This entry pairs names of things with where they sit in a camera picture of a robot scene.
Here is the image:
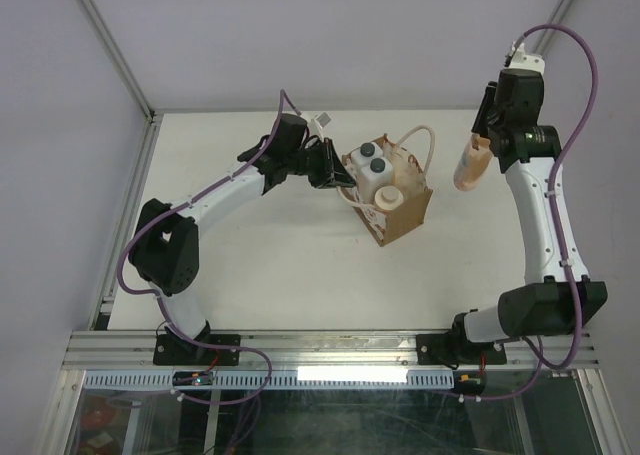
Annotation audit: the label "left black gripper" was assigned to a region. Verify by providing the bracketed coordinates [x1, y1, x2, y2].
[286, 137, 357, 190]

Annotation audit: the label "peach pink-capped bottle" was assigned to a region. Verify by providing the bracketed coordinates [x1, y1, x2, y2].
[453, 133, 493, 191]

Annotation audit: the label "brown canvas bag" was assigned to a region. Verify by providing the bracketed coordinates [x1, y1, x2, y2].
[337, 125, 436, 247]

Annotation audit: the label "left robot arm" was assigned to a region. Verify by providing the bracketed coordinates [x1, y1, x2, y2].
[123, 113, 356, 364]

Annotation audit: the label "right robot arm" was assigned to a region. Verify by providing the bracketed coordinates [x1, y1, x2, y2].
[447, 68, 608, 362]

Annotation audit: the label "white bottle grey cap rear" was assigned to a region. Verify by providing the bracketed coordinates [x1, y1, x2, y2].
[349, 142, 388, 175]

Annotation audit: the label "white bottle grey cap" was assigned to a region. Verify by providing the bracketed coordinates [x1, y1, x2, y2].
[357, 157, 394, 203]
[349, 142, 388, 175]

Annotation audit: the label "white bottle grey cap front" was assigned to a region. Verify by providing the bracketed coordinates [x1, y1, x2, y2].
[357, 157, 394, 203]

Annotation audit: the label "cream wide-cap bottle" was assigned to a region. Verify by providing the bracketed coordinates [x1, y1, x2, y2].
[374, 185, 404, 212]

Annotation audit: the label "black orange connector box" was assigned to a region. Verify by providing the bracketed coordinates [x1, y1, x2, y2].
[451, 372, 486, 396]

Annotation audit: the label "small green-lit circuit board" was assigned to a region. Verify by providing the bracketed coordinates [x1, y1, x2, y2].
[173, 372, 214, 386]

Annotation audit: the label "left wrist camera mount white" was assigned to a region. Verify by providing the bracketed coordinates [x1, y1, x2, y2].
[301, 112, 331, 147]

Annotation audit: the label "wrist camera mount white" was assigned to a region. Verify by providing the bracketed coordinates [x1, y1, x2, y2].
[301, 112, 331, 147]
[504, 41, 545, 75]

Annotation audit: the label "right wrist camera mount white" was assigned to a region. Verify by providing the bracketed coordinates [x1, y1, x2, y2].
[504, 41, 545, 75]

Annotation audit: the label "right aluminium frame post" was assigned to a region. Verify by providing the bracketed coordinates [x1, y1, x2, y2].
[502, 0, 594, 119]

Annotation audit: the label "aluminium frame post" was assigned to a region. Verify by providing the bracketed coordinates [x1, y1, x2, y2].
[502, 0, 594, 119]
[76, 0, 155, 122]

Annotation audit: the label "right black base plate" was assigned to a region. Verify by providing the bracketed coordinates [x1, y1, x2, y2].
[415, 333, 507, 368]

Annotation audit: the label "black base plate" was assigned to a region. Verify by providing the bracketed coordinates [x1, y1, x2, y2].
[153, 332, 241, 367]
[415, 333, 507, 368]

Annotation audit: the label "white slotted cable duct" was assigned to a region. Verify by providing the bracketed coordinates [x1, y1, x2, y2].
[84, 366, 454, 391]

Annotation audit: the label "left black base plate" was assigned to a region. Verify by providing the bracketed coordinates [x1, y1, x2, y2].
[153, 332, 241, 367]

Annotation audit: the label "left aluminium frame post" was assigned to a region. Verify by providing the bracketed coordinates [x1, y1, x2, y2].
[76, 0, 155, 122]

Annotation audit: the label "aluminium front rail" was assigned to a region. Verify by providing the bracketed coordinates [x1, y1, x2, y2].
[63, 328, 600, 374]

